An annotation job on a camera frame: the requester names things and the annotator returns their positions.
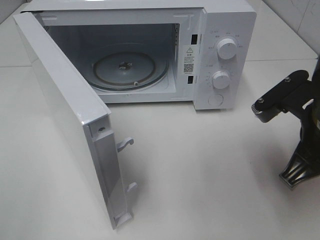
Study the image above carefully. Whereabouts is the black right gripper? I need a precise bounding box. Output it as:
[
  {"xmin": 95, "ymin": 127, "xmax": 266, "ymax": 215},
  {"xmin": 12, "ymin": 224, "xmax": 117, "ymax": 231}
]
[{"xmin": 254, "ymin": 69, "xmax": 320, "ymax": 190}]

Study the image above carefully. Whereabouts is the white microwave door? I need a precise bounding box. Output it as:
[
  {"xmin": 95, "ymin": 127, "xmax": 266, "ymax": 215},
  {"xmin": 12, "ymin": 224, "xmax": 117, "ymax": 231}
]
[{"xmin": 13, "ymin": 12, "xmax": 137, "ymax": 228}]

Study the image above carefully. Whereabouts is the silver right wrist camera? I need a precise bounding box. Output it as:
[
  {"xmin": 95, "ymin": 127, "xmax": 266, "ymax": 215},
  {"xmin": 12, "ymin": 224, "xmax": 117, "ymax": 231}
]
[{"xmin": 251, "ymin": 102, "xmax": 281, "ymax": 123}]

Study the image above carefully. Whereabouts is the white upper microwave knob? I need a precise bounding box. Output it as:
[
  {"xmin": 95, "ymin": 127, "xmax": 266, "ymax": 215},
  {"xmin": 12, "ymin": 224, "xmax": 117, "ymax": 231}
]
[{"xmin": 216, "ymin": 36, "xmax": 238, "ymax": 60}]

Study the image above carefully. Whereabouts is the white microwave knob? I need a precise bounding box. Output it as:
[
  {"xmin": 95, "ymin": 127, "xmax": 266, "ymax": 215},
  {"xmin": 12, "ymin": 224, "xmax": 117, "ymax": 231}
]
[
  {"xmin": 212, "ymin": 70, "xmax": 231, "ymax": 90},
  {"xmin": 216, "ymin": 36, "xmax": 238, "ymax": 60}
]

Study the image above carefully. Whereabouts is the round white door release button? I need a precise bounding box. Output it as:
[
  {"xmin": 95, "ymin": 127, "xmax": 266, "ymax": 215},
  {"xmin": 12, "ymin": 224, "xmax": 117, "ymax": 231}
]
[{"xmin": 208, "ymin": 93, "xmax": 224, "ymax": 108}]

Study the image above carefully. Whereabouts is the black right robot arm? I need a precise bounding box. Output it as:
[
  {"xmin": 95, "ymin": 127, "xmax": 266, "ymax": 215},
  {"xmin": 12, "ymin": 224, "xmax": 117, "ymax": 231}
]
[{"xmin": 251, "ymin": 64, "xmax": 320, "ymax": 189}]

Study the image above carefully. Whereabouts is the white lower microwave knob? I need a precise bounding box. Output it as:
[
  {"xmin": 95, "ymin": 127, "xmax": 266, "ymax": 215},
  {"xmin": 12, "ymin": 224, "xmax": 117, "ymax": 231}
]
[{"xmin": 212, "ymin": 70, "xmax": 231, "ymax": 90}]

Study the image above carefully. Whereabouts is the white microwave oven body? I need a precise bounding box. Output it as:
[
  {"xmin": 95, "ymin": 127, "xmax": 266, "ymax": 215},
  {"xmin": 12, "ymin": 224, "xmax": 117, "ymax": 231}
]
[{"xmin": 18, "ymin": 0, "xmax": 257, "ymax": 110}]

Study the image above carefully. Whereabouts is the glass microwave turntable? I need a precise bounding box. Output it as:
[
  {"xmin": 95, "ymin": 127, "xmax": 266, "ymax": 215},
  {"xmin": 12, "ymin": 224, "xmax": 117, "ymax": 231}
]
[{"xmin": 87, "ymin": 51, "xmax": 169, "ymax": 91}]

